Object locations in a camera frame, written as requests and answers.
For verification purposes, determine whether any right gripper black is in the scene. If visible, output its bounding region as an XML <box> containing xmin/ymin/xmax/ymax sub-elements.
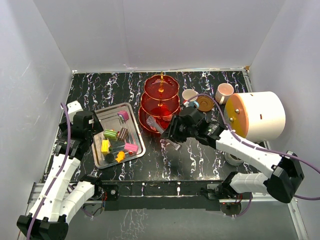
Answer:
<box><xmin>161</xmin><ymin>115</ymin><xmax>197</xmax><ymax>143</ymax></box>

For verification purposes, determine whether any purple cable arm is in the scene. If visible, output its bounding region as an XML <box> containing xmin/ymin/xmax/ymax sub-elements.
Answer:
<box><xmin>183</xmin><ymin>93</ymin><xmax>320</xmax><ymax>218</ymax></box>
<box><xmin>24</xmin><ymin>102</ymin><xmax>103</xmax><ymax>240</ymax></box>

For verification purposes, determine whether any orange fish cookie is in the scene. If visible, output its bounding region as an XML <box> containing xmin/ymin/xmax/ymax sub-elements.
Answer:
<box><xmin>115</xmin><ymin>151</ymin><xmax>126</xmax><ymax>163</ymax></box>

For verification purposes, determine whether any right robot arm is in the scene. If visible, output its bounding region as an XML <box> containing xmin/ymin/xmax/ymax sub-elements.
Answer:
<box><xmin>161</xmin><ymin>107</ymin><xmax>305</xmax><ymax>204</ymax></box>

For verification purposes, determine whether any green layered cake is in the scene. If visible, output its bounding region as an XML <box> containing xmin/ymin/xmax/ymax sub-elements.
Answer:
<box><xmin>103</xmin><ymin>129</ymin><xmax>118</xmax><ymax>141</ymax></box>

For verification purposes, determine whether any magenta cake slice back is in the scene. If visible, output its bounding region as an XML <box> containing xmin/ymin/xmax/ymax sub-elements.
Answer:
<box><xmin>117</xmin><ymin>110</ymin><xmax>129</xmax><ymax>122</ymax></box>

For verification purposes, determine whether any pink cake slice front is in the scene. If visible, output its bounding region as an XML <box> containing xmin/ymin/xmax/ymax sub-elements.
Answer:
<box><xmin>124</xmin><ymin>143</ymin><xmax>139</xmax><ymax>153</ymax></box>

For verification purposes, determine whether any blue and white teacup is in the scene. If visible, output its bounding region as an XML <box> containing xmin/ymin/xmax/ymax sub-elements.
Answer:
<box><xmin>182</xmin><ymin>89</ymin><xmax>199</xmax><ymax>109</ymax></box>

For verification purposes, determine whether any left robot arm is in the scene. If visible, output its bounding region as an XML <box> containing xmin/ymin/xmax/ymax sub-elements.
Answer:
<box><xmin>16</xmin><ymin>101</ymin><xmax>104</xmax><ymax>240</ymax></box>

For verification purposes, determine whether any grey tape roll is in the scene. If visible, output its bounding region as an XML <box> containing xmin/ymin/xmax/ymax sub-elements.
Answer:
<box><xmin>224</xmin><ymin>152</ymin><xmax>244</xmax><ymax>166</ymax></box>

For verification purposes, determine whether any large white cylinder container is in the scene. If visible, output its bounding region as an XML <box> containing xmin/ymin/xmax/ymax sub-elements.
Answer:
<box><xmin>224</xmin><ymin>91</ymin><xmax>286</xmax><ymax>143</ymax></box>

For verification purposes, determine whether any pink and white teacup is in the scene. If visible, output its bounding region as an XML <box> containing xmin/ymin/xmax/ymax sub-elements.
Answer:
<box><xmin>215</xmin><ymin>83</ymin><xmax>234</xmax><ymax>105</ymax></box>

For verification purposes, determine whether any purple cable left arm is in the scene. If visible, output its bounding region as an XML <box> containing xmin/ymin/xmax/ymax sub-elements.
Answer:
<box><xmin>24</xmin><ymin>102</ymin><xmax>103</xmax><ymax>240</ymax></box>

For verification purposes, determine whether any red three-tier dessert stand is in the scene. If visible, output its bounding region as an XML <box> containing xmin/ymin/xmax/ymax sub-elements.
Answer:
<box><xmin>138</xmin><ymin>72</ymin><xmax>181</xmax><ymax>134</ymax></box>

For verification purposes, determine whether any black round cookie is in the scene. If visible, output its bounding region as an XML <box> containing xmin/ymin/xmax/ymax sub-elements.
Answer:
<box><xmin>104</xmin><ymin>153</ymin><xmax>115</xmax><ymax>164</ymax></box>

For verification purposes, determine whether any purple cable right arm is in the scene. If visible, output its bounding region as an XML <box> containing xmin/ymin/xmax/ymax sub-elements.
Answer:
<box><xmin>183</xmin><ymin>93</ymin><xmax>320</xmax><ymax>218</ymax></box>

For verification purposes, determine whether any stainless steel tray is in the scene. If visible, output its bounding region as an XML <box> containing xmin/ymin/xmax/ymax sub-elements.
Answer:
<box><xmin>91</xmin><ymin>102</ymin><xmax>146</xmax><ymax>169</ymax></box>

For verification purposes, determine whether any brown chocolate cake slice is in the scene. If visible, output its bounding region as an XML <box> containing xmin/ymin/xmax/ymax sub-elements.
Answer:
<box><xmin>117</xmin><ymin>127</ymin><xmax>129</xmax><ymax>142</ymax></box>

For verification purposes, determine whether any yellow cake slice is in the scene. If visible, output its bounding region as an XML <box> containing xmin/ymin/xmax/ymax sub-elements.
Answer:
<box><xmin>100</xmin><ymin>139</ymin><xmax>111</xmax><ymax>155</ymax></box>

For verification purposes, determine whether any brown saucer near cups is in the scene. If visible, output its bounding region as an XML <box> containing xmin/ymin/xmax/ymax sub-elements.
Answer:
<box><xmin>196</xmin><ymin>95</ymin><xmax>214</xmax><ymax>112</ymax></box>

